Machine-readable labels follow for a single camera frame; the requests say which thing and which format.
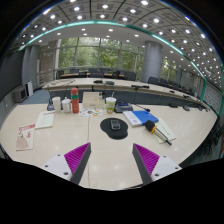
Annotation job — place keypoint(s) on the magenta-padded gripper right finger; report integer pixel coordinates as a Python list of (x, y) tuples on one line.
[(165, 165)]

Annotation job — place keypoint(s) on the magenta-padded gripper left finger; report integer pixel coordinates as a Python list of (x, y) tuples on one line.
[(57, 164)]

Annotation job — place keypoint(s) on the black computer mouse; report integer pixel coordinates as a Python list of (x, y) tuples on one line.
[(115, 124)]

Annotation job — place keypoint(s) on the black mouse pad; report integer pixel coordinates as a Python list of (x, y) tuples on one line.
[(115, 134)]

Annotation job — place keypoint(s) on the white paper sheet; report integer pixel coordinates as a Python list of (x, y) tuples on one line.
[(168, 131)]

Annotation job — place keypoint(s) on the black and yellow microphone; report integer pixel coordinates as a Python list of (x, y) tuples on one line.
[(150, 126)]

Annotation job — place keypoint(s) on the red and white pamphlet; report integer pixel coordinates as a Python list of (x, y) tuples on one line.
[(25, 138)]

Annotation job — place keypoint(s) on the beige booklet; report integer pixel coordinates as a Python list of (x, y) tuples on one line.
[(45, 119)]

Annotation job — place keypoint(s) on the blue and white book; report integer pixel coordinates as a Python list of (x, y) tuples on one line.
[(143, 116)]

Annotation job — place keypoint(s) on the white lidded mug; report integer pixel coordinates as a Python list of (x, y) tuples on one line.
[(66, 106)]

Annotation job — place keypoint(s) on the stack of white paper cups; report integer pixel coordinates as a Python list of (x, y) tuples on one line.
[(56, 105)]

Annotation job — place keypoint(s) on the colourful leaflet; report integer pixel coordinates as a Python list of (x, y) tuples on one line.
[(90, 112)]

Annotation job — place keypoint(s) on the red thermos bottle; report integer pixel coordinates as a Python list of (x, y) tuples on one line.
[(75, 101)]

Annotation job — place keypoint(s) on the cream organizer box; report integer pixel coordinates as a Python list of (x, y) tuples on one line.
[(93, 100)]

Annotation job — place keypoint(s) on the green printed paper cup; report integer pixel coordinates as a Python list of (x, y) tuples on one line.
[(110, 105)]

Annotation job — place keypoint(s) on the white upright floor appliance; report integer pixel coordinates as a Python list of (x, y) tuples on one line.
[(29, 88)]

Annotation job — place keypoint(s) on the curved conference desk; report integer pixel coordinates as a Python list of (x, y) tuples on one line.
[(80, 83)]

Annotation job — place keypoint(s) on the black office chairs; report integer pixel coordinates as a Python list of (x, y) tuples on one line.
[(130, 76)]

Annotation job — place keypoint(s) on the ceiling lights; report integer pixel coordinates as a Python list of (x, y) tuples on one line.
[(105, 6)]

